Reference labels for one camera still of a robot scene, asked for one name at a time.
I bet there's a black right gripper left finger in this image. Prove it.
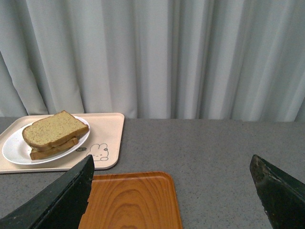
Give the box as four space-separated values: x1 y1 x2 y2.
0 155 94 229

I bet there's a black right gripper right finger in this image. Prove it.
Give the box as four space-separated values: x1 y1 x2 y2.
250 155 305 229

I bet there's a white round plate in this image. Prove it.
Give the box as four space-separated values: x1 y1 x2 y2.
2 116 91 166

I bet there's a bread slice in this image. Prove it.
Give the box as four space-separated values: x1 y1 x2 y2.
30 137 79 160
22 111 89 151

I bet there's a beige rabbit tray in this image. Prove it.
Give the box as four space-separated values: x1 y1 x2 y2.
0 113 124 174

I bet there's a wooden brown tray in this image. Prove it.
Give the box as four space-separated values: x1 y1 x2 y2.
79 172 183 229

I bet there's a grey curtain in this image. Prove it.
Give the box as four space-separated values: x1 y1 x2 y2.
0 0 305 122

